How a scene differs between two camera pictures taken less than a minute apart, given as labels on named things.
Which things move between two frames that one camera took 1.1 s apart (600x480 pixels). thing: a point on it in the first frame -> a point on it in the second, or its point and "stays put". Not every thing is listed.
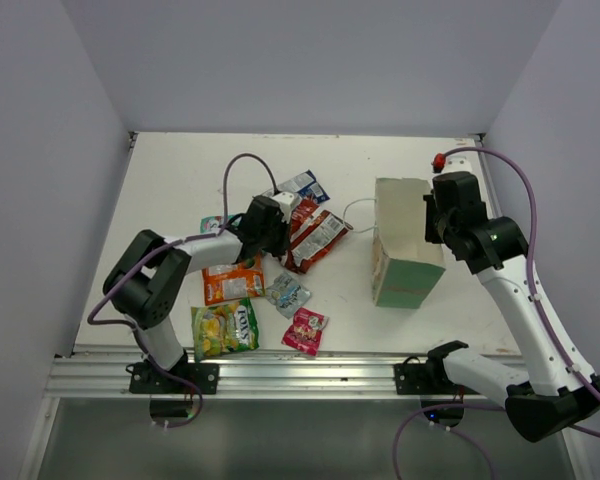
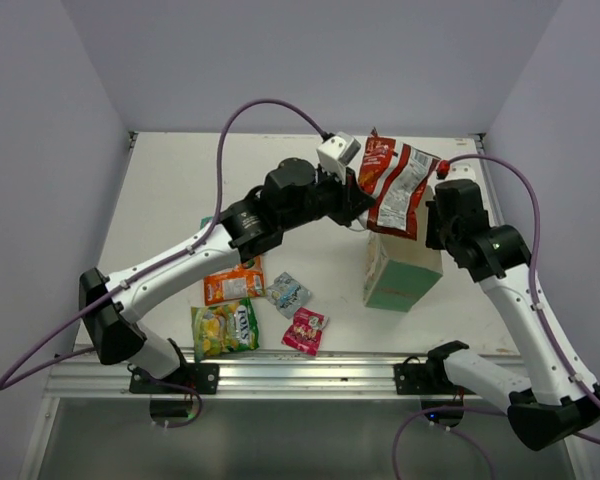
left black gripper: x=279 y=247 -> x=350 y=202
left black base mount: x=144 y=379 stays put
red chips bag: x=313 y=234 -> x=396 y=176
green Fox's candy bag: x=224 y=328 stays put
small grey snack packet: x=287 y=295 stays put
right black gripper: x=430 y=231 stays put
